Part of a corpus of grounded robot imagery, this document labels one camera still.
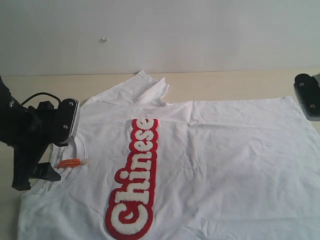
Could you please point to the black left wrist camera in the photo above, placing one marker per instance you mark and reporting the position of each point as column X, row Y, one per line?
column 65, row 122

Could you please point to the white t-shirt red Chinese patch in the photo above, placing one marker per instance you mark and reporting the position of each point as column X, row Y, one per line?
column 196, row 170

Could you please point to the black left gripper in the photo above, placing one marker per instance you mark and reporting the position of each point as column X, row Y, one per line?
column 26, row 130

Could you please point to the small white wall hook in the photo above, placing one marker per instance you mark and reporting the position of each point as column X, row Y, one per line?
column 103, row 40

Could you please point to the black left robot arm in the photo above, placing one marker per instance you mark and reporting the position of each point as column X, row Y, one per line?
column 5, row 100

